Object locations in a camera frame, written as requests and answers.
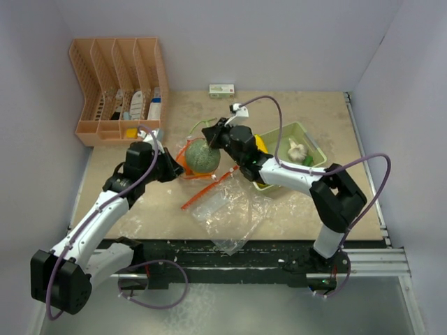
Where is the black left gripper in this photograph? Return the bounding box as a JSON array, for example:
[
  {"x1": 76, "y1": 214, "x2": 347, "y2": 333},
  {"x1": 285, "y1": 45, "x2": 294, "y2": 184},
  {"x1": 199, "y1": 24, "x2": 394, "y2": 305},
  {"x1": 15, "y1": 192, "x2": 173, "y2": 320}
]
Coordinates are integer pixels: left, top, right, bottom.
[{"x1": 141, "y1": 147, "x2": 184, "y2": 184}]

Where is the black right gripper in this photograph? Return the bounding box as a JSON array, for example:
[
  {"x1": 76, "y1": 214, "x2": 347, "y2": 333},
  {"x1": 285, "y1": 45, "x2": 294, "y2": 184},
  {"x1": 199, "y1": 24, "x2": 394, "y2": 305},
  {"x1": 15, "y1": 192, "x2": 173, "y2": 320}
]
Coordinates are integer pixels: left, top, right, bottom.
[{"x1": 203, "y1": 119, "x2": 244, "y2": 167}]

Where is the green netted melon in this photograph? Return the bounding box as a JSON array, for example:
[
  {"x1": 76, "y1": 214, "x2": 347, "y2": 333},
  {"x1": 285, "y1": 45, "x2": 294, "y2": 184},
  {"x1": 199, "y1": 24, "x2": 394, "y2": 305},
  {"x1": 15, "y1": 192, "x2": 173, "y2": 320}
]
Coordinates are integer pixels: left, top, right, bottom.
[{"x1": 184, "y1": 118, "x2": 221, "y2": 175}]

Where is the clear zip bag orange zipper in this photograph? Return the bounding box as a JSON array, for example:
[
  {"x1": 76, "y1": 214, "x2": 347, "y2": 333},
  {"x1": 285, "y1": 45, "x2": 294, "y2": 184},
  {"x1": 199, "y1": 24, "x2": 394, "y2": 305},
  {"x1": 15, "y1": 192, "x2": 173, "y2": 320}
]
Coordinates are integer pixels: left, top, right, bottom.
[{"x1": 175, "y1": 137, "x2": 218, "y2": 180}]

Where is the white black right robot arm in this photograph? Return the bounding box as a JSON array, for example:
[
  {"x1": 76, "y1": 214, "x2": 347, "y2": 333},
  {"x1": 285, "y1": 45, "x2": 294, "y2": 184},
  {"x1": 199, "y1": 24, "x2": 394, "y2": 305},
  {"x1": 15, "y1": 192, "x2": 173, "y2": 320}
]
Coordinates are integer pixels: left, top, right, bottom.
[{"x1": 202, "y1": 118, "x2": 367, "y2": 273}]

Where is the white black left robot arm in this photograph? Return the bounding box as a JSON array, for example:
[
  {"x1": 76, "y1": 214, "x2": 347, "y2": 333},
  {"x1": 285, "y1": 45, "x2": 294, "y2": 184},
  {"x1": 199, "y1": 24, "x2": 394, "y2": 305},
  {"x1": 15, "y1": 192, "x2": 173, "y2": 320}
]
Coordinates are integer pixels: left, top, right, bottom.
[{"x1": 30, "y1": 142, "x2": 184, "y2": 320}]

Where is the small white green box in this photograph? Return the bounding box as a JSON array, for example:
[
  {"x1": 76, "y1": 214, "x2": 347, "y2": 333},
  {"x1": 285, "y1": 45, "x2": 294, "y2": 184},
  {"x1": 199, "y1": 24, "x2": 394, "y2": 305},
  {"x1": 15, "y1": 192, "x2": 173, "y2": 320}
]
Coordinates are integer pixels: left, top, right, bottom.
[{"x1": 209, "y1": 84, "x2": 235, "y2": 98}]

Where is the yellow banana bunch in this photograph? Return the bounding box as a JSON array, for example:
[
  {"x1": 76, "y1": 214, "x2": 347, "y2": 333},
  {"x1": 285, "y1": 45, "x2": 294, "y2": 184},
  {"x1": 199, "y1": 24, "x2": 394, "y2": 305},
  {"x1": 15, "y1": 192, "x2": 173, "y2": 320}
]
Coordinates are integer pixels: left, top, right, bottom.
[{"x1": 255, "y1": 134, "x2": 269, "y2": 154}]

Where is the yellow block in organizer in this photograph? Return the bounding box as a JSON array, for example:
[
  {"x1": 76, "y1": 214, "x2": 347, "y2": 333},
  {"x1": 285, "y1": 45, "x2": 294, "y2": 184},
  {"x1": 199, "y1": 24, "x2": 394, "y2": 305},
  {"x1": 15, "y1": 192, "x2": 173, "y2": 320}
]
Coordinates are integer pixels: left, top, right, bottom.
[{"x1": 125, "y1": 128, "x2": 138, "y2": 139}]

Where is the white blue bottle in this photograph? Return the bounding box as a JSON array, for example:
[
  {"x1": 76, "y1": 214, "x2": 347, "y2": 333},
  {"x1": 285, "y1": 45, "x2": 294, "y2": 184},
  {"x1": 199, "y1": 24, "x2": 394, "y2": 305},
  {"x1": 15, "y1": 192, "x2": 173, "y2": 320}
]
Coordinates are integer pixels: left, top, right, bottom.
[{"x1": 146, "y1": 87, "x2": 162, "y2": 120}]

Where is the white ribbed item in organizer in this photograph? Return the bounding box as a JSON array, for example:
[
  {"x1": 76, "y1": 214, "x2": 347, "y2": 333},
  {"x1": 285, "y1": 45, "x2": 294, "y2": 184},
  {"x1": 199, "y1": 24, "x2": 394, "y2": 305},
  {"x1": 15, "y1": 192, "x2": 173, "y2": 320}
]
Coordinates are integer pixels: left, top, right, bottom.
[{"x1": 122, "y1": 91, "x2": 143, "y2": 121}]

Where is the white garlic bulb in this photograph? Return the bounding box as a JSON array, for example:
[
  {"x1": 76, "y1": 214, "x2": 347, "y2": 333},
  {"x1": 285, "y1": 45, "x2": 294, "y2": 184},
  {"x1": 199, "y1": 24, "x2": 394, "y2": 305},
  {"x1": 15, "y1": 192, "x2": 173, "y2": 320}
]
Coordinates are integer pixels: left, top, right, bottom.
[{"x1": 287, "y1": 137, "x2": 308, "y2": 163}]

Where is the pale green perforated basket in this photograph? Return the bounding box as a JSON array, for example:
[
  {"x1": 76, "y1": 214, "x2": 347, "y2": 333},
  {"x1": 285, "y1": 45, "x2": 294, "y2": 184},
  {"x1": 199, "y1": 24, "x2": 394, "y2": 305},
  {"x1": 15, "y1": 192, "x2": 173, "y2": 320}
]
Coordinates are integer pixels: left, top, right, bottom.
[{"x1": 251, "y1": 121, "x2": 328, "y2": 192}]

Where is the peach plastic desk organizer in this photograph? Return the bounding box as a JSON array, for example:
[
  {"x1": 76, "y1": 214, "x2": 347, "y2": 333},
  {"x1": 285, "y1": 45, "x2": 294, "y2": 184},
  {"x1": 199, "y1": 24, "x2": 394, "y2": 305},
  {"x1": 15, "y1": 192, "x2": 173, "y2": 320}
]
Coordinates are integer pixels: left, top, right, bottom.
[{"x1": 69, "y1": 37, "x2": 170, "y2": 147}]

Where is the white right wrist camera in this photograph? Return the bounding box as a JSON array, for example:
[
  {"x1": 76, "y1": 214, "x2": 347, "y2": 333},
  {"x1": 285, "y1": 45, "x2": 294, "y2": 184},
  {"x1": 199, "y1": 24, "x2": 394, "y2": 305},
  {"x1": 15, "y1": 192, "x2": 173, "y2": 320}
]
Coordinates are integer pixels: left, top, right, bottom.
[{"x1": 225, "y1": 103, "x2": 249, "y2": 127}]

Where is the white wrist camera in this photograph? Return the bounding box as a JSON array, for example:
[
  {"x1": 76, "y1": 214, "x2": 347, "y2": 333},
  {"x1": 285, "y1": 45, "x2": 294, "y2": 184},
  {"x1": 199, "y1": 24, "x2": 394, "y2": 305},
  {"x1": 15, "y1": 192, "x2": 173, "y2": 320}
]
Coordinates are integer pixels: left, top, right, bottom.
[
  {"x1": 225, "y1": 103, "x2": 249, "y2": 127},
  {"x1": 138, "y1": 125, "x2": 164, "y2": 147}
]

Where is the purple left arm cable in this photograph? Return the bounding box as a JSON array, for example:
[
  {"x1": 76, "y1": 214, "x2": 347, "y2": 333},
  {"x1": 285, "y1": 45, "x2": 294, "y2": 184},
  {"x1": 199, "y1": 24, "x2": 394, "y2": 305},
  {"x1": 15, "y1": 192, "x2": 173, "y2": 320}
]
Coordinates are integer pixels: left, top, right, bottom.
[{"x1": 45, "y1": 125, "x2": 165, "y2": 321}]

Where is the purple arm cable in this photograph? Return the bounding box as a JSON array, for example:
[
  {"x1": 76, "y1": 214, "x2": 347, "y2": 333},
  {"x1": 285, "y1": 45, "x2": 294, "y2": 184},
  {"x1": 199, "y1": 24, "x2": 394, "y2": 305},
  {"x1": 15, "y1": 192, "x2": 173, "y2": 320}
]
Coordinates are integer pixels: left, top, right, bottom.
[
  {"x1": 45, "y1": 125, "x2": 165, "y2": 321},
  {"x1": 240, "y1": 96, "x2": 390, "y2": 297}
]

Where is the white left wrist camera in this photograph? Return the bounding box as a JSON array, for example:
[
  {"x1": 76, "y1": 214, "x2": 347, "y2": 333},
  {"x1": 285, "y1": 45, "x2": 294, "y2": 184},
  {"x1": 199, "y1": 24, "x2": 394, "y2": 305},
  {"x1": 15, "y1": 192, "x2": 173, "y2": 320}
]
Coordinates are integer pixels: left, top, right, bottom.
[{"x1": 138, "y1": 125, "x2": 164, "y2": 147}]

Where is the black front mounting rail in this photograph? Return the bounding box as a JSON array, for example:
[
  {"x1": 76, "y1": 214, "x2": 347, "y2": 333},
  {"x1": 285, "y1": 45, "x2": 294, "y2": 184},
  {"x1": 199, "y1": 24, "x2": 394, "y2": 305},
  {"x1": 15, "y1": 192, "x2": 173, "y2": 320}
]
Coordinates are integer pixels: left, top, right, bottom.
[{"x1": 117, "y1": 237, "x2": 350, "y2": 291}]

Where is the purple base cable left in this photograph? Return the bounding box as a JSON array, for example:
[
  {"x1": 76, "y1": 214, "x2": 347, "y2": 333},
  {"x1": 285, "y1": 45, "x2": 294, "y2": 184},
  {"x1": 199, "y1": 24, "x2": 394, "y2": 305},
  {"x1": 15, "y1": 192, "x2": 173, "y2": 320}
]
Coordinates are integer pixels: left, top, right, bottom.
[{"x1": 117, "y1": 258, "x2": 189, "y2": 311}]

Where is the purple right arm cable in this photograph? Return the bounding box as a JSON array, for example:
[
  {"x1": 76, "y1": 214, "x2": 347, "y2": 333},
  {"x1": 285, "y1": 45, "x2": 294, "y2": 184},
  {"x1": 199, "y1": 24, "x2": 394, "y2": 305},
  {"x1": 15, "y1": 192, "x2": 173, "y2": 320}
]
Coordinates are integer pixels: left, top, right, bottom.
[{"x1": 240, "y1": 96, "x2": 390, "y2": 297}]

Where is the aluminium frame rail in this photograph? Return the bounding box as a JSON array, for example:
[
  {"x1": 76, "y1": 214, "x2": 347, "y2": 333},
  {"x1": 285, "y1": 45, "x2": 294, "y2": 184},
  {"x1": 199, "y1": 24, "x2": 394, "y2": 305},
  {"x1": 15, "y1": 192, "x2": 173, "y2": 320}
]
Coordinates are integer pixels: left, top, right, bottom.
[{"x1": 342, "y1": 91, "x2": 420, "y2": 335}]

